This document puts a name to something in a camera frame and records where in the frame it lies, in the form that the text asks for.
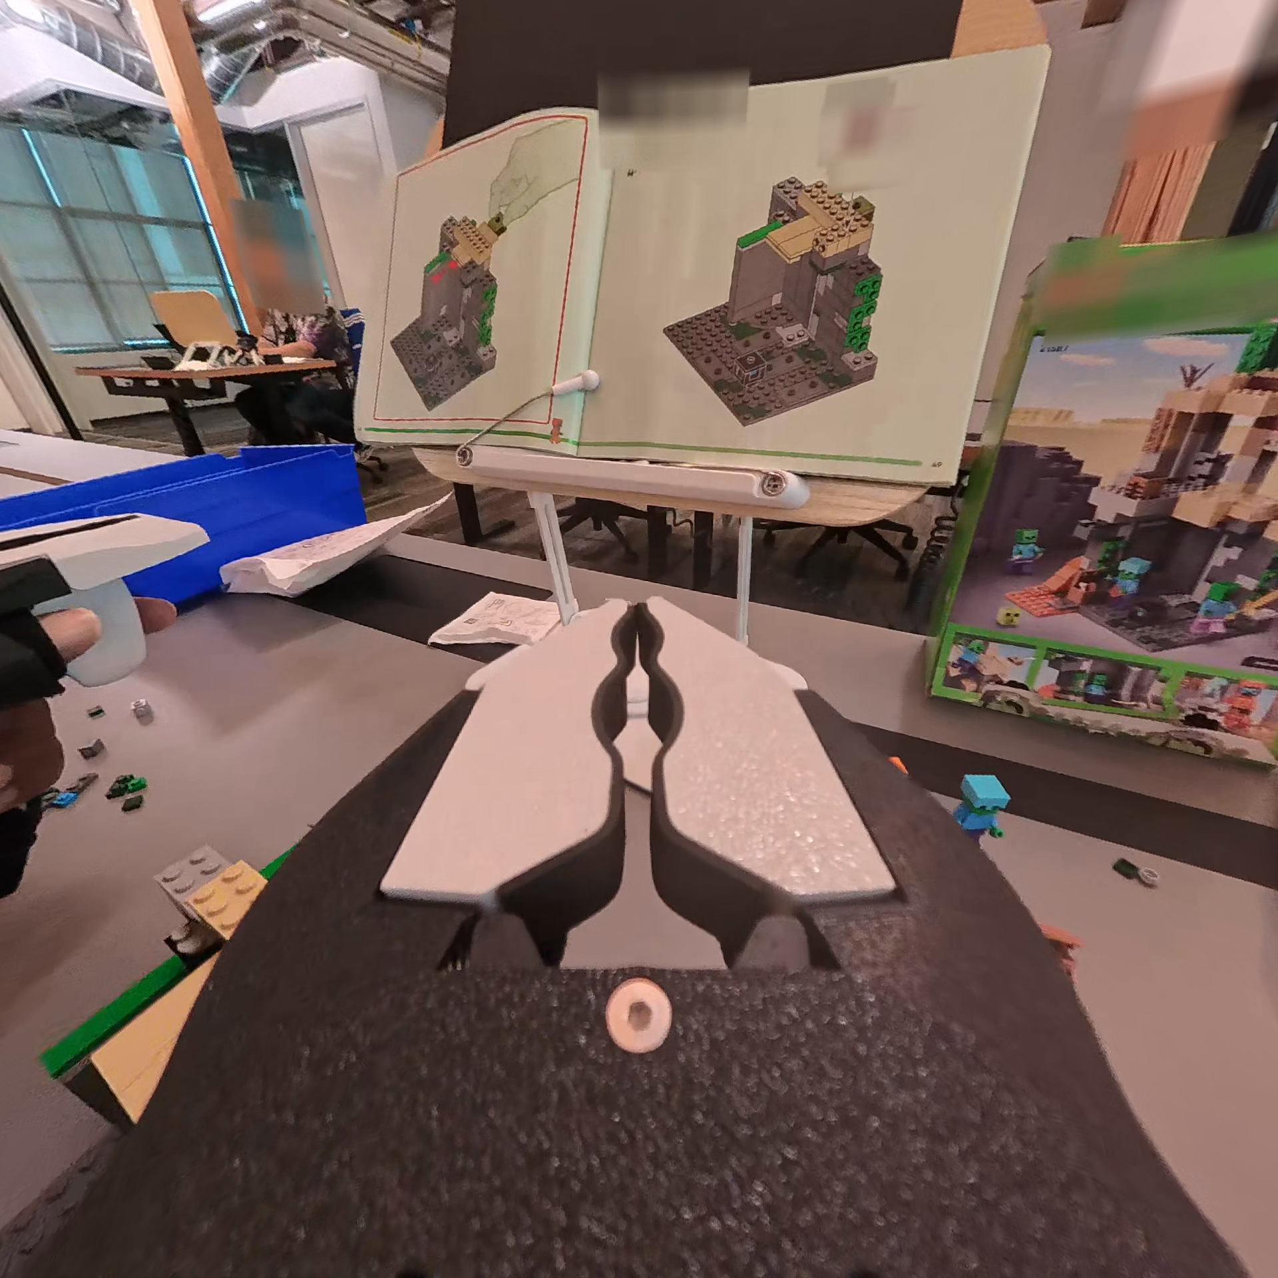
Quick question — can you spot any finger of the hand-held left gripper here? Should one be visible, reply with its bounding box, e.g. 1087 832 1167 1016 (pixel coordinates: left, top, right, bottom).
0 511 211 593

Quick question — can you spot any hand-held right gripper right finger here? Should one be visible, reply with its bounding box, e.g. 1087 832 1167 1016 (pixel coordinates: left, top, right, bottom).
641 597 898 971

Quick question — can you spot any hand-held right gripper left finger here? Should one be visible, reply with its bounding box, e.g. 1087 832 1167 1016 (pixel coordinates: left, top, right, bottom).
379 599 639 968

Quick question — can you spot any toy brick building model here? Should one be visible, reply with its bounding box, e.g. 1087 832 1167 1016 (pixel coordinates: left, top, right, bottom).
40 843 301 1130

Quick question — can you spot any grey desk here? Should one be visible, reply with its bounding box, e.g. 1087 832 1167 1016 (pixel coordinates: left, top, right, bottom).
0 539 1278 1230

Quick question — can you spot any person's left hand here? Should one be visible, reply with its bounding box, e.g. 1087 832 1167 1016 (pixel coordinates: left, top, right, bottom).
0 595 179 897

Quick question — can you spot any blue storage bin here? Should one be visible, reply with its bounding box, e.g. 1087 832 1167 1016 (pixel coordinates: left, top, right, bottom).
0 444 366 611

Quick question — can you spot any folded paper leaflet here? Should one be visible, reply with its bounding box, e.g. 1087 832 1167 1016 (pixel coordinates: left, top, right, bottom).
428 591 565 649

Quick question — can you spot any wooden table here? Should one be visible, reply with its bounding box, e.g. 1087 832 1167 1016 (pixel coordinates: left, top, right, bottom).
74 354 340 456

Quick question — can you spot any white printed paper bag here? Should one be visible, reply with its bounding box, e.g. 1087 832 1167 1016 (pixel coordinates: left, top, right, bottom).
219 494 455 599

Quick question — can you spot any cyan-headed minifigure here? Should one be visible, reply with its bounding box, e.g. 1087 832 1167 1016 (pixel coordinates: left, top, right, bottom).
950 774 1011 848

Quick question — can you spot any scatter of tiny brick pieces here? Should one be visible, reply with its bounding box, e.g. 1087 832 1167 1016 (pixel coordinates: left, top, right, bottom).
40 696 155 815

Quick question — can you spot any tan chair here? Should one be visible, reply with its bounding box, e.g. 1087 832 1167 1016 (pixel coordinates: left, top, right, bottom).
149 289 246 366

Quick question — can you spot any white and wooden book stand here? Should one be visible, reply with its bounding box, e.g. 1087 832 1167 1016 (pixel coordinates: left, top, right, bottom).
411 369 965 715

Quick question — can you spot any open instruction booklet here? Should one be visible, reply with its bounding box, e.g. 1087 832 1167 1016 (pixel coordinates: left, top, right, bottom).
354 44 1050 489

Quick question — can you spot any green toy brick set box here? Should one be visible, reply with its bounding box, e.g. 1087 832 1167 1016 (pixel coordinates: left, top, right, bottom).
922 235 1278 771

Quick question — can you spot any black panel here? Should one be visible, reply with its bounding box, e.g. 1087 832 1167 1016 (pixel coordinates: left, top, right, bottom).
442 0 1050 136

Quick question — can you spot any wooden post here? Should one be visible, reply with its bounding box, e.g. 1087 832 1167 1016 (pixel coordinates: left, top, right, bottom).
129 0 263 336

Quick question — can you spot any silver ceiling duct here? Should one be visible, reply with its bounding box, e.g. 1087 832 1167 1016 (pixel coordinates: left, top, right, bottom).
194 0 451 101

